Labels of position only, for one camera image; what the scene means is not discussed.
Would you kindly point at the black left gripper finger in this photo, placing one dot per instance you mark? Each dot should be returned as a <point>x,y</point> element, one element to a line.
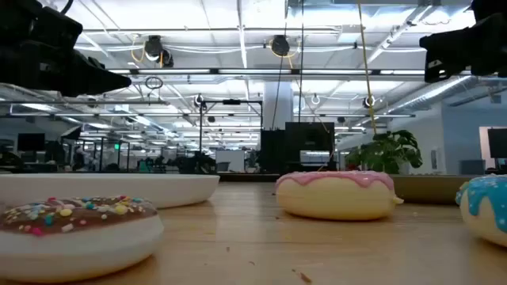
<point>99,79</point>

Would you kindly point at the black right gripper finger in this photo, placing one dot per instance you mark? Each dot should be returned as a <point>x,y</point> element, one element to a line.
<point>455,67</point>
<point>451,43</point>

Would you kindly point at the blue-frosted yellow donut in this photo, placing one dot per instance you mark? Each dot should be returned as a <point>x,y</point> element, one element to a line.
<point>485,213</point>

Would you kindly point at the chocolate sprinkle donut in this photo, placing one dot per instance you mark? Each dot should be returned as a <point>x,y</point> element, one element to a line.
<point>79,245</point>

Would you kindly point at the pink-frosted cream donut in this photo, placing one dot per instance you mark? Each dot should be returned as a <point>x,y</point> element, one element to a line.
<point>336,198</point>

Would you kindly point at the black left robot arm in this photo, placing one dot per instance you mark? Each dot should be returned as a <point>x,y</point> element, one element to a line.
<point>16,16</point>

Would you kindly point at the black computer monitor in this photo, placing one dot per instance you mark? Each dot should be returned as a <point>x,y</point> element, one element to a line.
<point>31,142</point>
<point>498,142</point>

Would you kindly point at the green potted plant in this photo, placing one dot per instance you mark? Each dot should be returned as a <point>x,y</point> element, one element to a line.
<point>388,152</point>

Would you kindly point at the white round plate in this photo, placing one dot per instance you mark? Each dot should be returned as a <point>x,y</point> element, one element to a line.
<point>158,190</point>

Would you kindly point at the tan round plate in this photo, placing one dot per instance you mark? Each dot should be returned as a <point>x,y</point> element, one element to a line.
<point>428,190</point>

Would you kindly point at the white panel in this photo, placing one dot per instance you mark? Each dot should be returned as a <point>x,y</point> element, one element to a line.
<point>229,160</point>

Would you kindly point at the long ceiling light bar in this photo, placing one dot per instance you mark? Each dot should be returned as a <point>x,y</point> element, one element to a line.
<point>253,71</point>

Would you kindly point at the black cabinet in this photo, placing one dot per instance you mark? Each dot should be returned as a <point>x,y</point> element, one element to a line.
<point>309,136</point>

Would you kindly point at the white building column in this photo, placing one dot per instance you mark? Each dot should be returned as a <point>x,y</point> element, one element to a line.
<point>285,107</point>

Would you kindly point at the silver air duct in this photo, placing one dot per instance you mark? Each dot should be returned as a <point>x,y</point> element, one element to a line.
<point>431,93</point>

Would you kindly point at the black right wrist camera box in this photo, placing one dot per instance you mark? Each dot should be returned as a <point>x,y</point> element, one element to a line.
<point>491,8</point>

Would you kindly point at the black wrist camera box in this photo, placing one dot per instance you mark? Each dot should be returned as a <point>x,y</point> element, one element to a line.
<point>491,8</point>
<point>59,31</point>

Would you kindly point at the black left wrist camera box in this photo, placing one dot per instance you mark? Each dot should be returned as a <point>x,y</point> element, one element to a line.
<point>59,31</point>

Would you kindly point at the black metal frame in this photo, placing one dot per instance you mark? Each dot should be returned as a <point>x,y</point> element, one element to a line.
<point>231,101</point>

